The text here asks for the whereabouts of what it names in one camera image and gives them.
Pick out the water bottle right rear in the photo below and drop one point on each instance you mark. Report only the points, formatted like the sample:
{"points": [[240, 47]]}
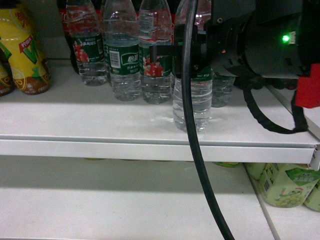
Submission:
{"points": [[222, 87]]}

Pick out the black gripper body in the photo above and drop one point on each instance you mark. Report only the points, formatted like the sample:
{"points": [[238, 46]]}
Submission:
{"points": [[220, 47]]}

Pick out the cola bottle behind left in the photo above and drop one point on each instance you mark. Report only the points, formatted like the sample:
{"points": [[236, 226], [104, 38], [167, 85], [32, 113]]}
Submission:
{"points": [[61, 5]]}

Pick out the white upper shelf board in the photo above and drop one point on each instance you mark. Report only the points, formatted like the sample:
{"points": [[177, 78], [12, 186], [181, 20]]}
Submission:
{"points": [[75, 120]]}

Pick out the clear water bottle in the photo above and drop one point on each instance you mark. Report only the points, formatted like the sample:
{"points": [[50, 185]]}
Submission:
{"points": [[201, 84]]}

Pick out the water bottle far left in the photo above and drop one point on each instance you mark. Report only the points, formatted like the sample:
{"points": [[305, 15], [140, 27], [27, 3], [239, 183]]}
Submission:
{"points": [[87, 42]]}

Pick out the white shelf board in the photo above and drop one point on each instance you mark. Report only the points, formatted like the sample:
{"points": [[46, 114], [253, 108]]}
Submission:
{"points": [[47, 198], [75, 120]]}

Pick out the water bottle barcode label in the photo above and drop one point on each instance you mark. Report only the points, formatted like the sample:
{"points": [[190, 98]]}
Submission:
{"points": [[120, 31]]}

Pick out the water bottle team label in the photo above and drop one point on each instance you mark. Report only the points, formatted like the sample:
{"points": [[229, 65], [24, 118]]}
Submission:
{"points": [[154, 29]]}

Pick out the green grape juice bottle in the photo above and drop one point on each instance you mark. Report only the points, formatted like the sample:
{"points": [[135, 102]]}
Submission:
{"points": [[287, 185]]}

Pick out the yellow lemon tea bottle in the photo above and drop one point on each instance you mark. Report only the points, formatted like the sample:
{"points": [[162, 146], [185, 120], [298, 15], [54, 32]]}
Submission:
{"points": [[21, 46]]}

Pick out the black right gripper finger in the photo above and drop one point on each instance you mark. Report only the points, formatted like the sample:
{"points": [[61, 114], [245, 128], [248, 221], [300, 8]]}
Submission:
{"points": [[178, 45]]}

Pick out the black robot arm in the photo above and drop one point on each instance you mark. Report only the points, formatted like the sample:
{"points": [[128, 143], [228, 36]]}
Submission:
{"points": [[277, 39]]}

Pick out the red block on arm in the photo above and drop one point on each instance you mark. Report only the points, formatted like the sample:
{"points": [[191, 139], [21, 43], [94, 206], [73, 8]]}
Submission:
{"points": [[308, 89]]}

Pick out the white lower shelf board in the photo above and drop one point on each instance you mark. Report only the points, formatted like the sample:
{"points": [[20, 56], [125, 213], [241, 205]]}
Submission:
{"points": [[47, 198]]}

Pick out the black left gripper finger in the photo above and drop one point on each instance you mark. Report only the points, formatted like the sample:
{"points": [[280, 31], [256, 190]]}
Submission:
{"points": [[156, 51]]}

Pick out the lemon tea bottle left edge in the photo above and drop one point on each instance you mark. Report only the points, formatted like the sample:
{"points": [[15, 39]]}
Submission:
{"points": [[6, 82]]}

